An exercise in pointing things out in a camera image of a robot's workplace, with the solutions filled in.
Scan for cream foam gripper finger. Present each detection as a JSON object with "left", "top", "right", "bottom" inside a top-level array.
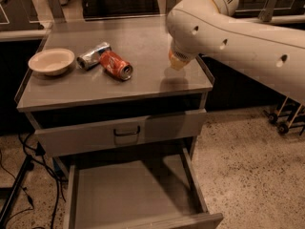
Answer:
[{"left": 169, "top": 51, "right": 188, "bottom": 71}]

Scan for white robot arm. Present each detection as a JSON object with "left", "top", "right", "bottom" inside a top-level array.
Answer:
[{"left": 167, "top": 0, "right": 305, "bottom": 104}]

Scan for closed top drawer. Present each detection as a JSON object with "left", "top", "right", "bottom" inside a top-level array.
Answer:
[{"left": 35, "top": 109, "right": 206, "bottom": 156}]

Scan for grey metal drawer cabinet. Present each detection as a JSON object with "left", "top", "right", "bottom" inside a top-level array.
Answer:
[{"left": 14, "top": 15, "right": 215, "bottom": 229}]

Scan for open middle drawer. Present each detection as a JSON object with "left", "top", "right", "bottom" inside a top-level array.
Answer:
[{"left": 63, "top": 147, "right": 223, "bottom": 229}]

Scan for red soda can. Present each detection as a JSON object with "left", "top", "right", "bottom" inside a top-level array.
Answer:
[{"left": 100, "top": 51, "right": 133, "bottom": 81}]

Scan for silver crushed can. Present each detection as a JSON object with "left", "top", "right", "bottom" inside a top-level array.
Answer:
[{"left": 77, "top": 42, "right": 111, "bottom": 71}]

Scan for person in dark clothes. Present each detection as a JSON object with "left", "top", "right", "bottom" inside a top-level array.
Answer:
[{"left": 82, "top": 0, "right": 159, "bottom": 18}]

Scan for white ceramic bowl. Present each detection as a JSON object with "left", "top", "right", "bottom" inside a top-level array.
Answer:
[{"left": 28, "top": 49, "right": 75, "bottom": 76}]

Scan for black tripod leg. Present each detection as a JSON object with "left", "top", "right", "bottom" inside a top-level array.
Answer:
[{"left": 0, "top": 155, "right": 32, "bottom": 229}]

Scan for black drawer handle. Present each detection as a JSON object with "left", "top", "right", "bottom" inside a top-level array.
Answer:
[{"left": 113, "top": 126, "right": 141, "bottom": 136}]

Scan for wheeled cart frame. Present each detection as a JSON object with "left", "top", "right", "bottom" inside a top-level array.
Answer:
[{"left": 263, "top": 97, "right": 305, "bottom": 135}]

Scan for white counter rail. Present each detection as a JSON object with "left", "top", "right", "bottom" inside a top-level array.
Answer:
[{"left": 0, "top": 14, "right": 305, "bottom": 42}]

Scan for black floor cables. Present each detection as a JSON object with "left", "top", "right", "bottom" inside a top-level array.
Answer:
[{"left": 0, "top": 132, "right": 69, "bottom": 229}]

